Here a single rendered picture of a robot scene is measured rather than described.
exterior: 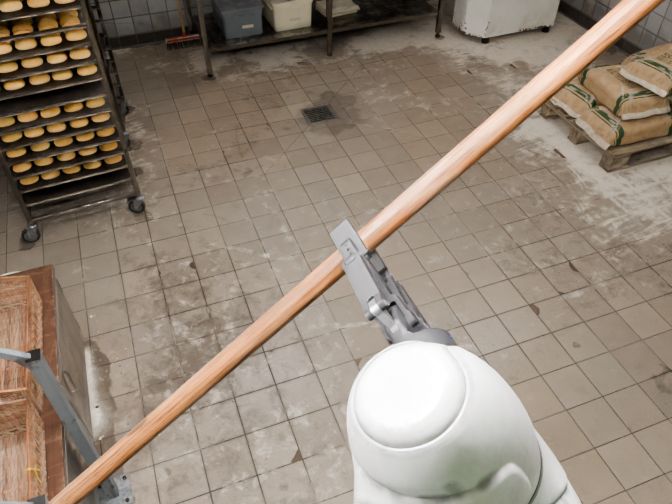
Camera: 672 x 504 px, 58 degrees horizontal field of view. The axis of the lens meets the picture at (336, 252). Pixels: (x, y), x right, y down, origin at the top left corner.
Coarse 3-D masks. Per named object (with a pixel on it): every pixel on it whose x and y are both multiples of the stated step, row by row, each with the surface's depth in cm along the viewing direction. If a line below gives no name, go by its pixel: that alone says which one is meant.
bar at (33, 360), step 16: (0, 352) 174; (16, 352) 178; (32, 352) 181; (32, 368) 181; (48, 368) 187; (48, 384) 188; (64, 400) 196; (64, 416) 201; (80, 432) 210; (80, 448) 216; (112, 480) 240; (128, 480) 250; (112, 496) 244; (128, 496) 246
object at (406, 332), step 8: (392, 312) 64; (400, 312) 65; (400, 320) 62; (384, 328) 63; (400, 328) 62; (408, 328) 62; (416, 328) 65; (432, 328) 62; (392, 336) 62; (400, 336) 62; (408, 336) 61; (416, 336) 61; (424, 336) 61; (432, 336) 61; (440, 336) 61; (448, 336) 62; (448, 344) 61; (456, 344) 62
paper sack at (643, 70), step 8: (664, 48) 408; (640, 56) 397; (648, 56) 395; (632, 64) 395; (640, 64) 391; (648, 64) 389; (656, 64) 387; (664, 64) 387; (624, 72) 398; (632, 72) 395; (640, 72) 391; (648, 72) 387; (656, 72) 385; (664, 72) 383; (632, 80) 394; (640, 80) 391; (648, 80) 388; (656, 80) 384; (664, 80) 381; (648, 88) 387; (656, 88) 385; (664, 88) 382; (664, 96) 382
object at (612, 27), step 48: (624, 0) 66; (576, 48) 67; (528, 96) 68; (480, 144) 70; (432, 192) 72; (384, 240) 74; (240, 336) 79; (192, 384) 81; (144, 432) 83; (96, 480) 86
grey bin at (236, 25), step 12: (216, 0) 493; (228, 0) 493; (240, 0) 493; (252, 0) 493; (216, 12) 502; (228, 12) 479; (240, 12) 483; (252, 12) 487; (228, 24) 487; (240, 24) 490; (252, 24) 494; (228, 36) 494; (240, 36) 498
